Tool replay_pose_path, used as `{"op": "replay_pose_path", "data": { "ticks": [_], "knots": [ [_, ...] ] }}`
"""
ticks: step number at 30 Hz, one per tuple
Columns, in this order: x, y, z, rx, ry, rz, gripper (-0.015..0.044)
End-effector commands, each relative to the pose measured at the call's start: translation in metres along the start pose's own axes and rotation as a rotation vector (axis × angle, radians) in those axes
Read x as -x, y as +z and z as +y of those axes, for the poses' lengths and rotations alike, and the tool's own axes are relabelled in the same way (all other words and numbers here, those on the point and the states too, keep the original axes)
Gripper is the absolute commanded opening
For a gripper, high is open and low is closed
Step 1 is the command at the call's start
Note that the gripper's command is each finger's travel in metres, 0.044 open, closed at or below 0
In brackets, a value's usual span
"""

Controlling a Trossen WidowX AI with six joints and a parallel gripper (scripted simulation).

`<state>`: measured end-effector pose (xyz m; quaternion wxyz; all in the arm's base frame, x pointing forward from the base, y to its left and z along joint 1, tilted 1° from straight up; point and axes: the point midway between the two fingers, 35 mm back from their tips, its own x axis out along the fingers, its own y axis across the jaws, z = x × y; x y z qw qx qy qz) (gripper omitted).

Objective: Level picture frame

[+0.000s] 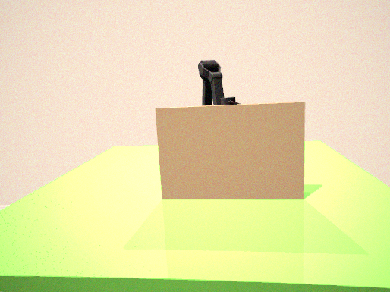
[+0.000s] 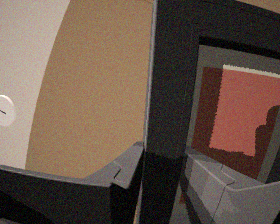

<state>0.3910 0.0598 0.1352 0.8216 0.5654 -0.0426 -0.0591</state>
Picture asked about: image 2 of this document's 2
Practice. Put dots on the tan rectangular board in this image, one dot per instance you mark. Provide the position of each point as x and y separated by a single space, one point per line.
91 103

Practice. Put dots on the dark grey picture frame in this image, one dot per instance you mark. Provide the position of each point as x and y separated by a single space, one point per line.
213 83

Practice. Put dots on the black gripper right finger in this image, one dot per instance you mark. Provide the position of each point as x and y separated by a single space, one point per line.
216 194

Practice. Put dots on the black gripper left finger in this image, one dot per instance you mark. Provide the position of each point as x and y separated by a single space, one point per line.
108 196

